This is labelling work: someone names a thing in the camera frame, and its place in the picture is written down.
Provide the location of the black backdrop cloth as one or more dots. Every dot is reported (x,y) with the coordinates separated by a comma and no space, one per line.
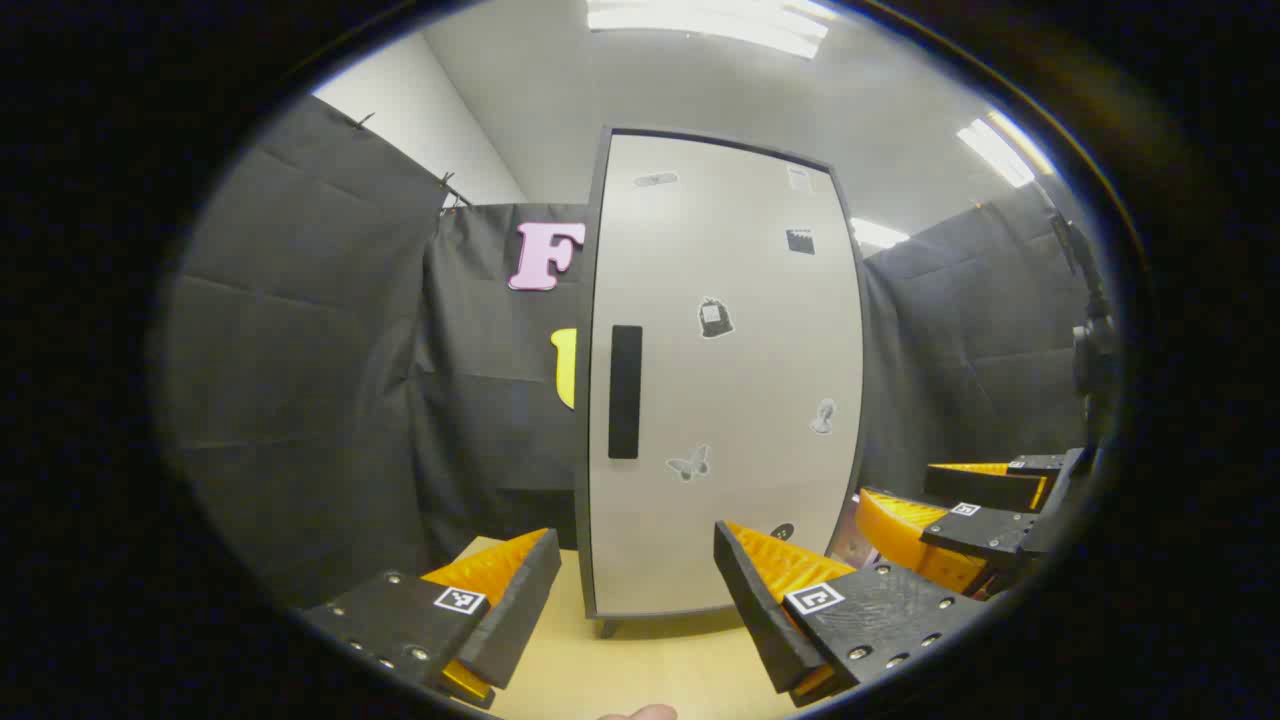
(320,380)

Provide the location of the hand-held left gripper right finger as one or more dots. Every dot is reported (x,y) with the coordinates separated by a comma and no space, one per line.
(760,610)

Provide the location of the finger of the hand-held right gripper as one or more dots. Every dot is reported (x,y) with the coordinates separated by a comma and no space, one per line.
(985,530)
(985,488)

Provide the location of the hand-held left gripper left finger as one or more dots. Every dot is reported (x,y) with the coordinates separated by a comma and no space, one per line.
(515,610)

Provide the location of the grey cabinet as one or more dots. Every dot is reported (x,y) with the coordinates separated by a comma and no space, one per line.
(582,450)

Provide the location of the ceiling light panel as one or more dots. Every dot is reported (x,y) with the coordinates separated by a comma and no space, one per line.
(700,22)
(878,233)
(1000,150)

